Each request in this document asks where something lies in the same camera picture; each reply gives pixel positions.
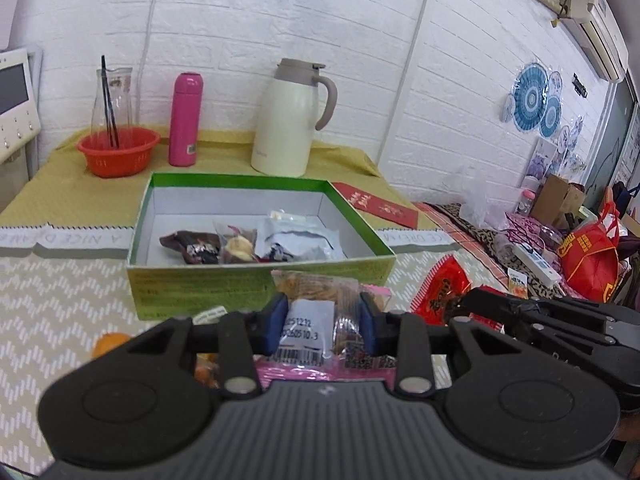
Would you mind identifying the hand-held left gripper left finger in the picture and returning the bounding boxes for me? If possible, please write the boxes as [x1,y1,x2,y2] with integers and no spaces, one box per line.
[94,293,290,396]

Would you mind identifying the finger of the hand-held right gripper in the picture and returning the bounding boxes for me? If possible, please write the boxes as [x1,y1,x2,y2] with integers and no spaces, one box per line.
[492,319,556,348]
[461,286,608,325]

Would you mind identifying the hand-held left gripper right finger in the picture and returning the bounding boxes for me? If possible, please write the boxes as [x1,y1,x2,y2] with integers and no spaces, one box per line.
[358,291,568,396]

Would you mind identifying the clear cookie snack packet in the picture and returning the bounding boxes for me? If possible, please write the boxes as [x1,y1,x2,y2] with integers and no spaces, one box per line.
[255,269,402,387]

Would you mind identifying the large red snack packet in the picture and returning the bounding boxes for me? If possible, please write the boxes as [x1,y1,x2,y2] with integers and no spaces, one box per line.
[410,254,474,324]

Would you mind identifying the green cardboard box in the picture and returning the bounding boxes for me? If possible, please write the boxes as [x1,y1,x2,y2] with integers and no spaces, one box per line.
[126,172,397,322]

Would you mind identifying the silver snack packet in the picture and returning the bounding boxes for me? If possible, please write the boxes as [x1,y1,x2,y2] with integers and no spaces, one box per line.
[256,209,347,264]

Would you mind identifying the dark brown snack packet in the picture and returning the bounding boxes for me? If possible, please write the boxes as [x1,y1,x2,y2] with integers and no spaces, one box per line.
[159,229,222,266]

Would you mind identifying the white power strip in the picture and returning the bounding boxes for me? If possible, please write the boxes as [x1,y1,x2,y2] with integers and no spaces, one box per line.
[509,244,564,289]

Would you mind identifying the leopard print cloth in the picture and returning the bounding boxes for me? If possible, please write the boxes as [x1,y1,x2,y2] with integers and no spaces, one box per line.
[416,202,576,307]

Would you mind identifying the red shopping bag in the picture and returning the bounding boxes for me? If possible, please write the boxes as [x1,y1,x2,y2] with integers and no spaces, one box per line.
[556,199,622,304]

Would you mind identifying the clear plastic bag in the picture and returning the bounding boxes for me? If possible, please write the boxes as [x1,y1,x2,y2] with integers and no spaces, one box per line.
[459,166,522,232]

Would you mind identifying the brown cardboard box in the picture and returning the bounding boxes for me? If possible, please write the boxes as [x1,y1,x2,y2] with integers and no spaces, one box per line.
[530,174,587,229]

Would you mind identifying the red envelope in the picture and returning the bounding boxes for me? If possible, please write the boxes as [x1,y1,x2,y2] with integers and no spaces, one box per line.
[332,181,420,229]

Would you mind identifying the orange snack packet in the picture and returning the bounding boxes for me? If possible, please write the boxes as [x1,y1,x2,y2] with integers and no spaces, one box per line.
[92,332,222,390]

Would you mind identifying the cream thermal carafe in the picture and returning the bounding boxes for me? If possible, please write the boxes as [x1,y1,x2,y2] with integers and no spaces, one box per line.
[250,58,339,179]

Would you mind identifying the chevron patterned tablecloth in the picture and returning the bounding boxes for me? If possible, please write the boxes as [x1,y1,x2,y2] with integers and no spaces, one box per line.
[0,227,506,463]

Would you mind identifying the pink thermos bottle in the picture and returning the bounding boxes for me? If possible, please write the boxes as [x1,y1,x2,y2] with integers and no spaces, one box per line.
[168,72,204,167]

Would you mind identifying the red plastic basket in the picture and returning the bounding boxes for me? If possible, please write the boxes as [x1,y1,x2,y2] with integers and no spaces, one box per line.
[76,127,161,179]

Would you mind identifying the yellow tablecloth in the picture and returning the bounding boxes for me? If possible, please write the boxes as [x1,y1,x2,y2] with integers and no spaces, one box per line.
[0,126,437,243]

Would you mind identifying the black chopsticks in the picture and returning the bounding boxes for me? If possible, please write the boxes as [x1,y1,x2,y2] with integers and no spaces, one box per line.
[101,54,121,149]

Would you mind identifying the glass pitcher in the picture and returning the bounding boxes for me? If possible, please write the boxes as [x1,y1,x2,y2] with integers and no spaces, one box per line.
[92,66,134,135]

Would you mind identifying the white air conditioner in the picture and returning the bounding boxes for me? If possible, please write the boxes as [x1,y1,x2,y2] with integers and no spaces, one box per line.
[546,0,629,84]

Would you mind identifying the white appliance with screen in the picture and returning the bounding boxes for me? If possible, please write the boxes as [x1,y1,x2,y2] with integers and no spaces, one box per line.
[0,47,44,163]

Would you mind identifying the pink wire ornament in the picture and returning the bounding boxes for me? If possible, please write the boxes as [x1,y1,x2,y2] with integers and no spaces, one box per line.
[504,211,547,247]

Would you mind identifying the wall picture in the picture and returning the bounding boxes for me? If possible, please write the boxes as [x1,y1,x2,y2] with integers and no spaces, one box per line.
[526,136,559,182]

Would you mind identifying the blue fan wall decoration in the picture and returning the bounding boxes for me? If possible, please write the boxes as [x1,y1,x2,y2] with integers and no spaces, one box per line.
[501,61,564,139]

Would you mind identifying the white wall pipe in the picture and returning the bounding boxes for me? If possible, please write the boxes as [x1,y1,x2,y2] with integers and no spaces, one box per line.
[136,0,172,127]
[376,0,442,173]

